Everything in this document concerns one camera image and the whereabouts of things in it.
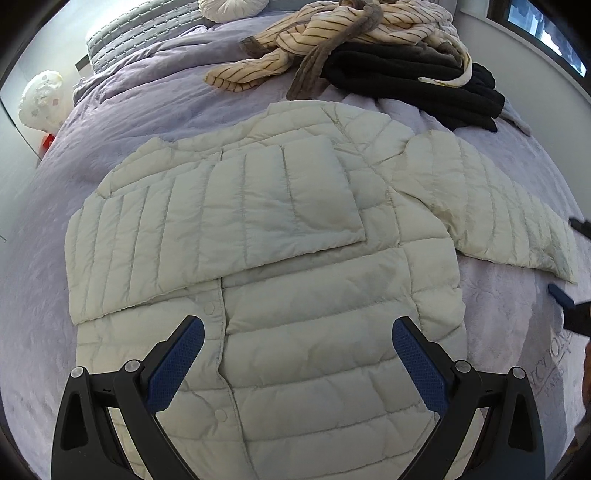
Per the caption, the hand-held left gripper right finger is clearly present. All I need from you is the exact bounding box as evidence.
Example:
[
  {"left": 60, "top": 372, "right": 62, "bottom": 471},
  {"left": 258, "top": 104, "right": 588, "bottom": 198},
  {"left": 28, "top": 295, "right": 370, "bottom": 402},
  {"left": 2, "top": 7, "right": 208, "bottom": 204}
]
[{"left": 392, "top": 316, "right": 546, "bottom": 480}]

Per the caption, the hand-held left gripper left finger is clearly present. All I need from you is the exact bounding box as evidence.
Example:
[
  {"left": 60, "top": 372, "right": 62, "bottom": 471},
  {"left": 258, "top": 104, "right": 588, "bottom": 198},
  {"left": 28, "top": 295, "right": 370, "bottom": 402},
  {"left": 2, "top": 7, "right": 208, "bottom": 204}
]
[{"left": 52, "top": 315, "right": 206, "bottom": 480}]

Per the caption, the white quilted puffer jacket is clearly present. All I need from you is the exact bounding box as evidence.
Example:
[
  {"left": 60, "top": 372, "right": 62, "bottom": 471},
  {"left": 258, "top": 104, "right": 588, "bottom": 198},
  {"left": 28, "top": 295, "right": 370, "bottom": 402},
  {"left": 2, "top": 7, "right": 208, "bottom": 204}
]
[{"left": 65, "top": 99, "right": 580, "bottom": 480}]

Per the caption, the window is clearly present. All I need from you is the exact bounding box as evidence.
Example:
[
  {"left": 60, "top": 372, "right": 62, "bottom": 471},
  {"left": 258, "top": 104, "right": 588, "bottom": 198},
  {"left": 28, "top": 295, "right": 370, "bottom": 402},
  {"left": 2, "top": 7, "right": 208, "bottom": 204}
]
[{"left": 489, "top": 0, "right": 591, "bottom": 77}]

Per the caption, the black knit garment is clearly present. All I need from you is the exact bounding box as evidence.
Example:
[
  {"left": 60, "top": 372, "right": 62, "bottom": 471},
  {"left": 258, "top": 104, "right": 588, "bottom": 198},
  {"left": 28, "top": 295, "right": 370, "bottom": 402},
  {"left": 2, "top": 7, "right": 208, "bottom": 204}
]
[{"left": 322, "top": 44, "right": 506, "bottom": 133}]

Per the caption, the lavender embossed bedspread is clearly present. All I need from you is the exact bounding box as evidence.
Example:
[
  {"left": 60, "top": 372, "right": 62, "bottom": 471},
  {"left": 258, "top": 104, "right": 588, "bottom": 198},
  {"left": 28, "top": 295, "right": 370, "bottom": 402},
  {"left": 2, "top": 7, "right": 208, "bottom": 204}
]
[{"left": 0, "top": 9, "right": 591, "bottom": 480}]

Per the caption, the white patterned lamp shade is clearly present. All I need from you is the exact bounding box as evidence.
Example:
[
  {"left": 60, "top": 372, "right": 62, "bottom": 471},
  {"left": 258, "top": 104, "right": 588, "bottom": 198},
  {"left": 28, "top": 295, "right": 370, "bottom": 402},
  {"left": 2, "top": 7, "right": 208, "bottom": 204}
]
[{"left": 18, "top": 70, "right": 63, "bottom": 134}]

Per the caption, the grey quilted pillow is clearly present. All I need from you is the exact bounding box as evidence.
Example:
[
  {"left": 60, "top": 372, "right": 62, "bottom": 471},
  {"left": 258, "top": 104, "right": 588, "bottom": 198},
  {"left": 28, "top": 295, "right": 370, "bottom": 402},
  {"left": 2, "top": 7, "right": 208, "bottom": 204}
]
[{"left": 86, "top": 0, "right": 218, "bottom": 75}]

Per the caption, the beige striped garment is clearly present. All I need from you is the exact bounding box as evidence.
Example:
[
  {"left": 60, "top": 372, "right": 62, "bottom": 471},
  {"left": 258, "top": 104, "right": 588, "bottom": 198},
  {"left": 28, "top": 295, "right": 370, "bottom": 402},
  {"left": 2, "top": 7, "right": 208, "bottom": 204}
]
[{"left": 204, "top": 0, "right": 472, "bottom": 93}]

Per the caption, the white round cushion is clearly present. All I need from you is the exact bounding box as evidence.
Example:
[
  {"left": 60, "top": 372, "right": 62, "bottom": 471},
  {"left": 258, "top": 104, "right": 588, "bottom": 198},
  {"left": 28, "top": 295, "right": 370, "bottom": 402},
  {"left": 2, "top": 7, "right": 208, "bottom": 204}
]
[{"left": 198, "top": 0, "right": 271, "bottom": 22}]

